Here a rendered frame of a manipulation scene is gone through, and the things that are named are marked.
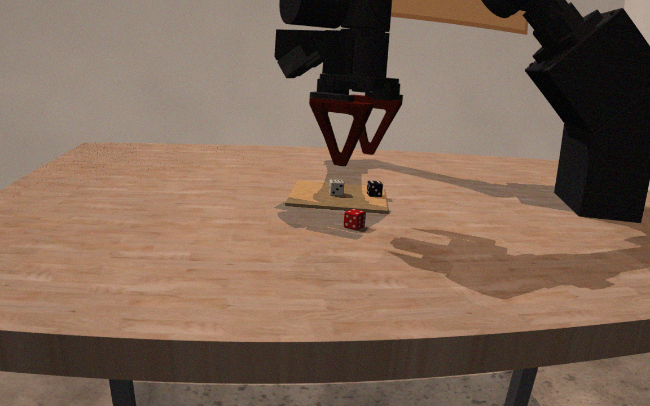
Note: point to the red dice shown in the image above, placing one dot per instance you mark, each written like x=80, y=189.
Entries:
x=354, y=219

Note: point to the orange flat mat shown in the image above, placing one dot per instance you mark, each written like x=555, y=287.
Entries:
x=311, y=194

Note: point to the black die with white pips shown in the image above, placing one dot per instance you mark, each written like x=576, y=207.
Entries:
x=374, y=188

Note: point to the beige die with black pips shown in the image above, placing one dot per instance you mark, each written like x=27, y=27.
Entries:
x=336, y=187

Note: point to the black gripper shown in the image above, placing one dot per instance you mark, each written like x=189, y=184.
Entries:
x=370, y=65

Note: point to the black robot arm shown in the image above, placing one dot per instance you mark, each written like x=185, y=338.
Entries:
x=557, y=26

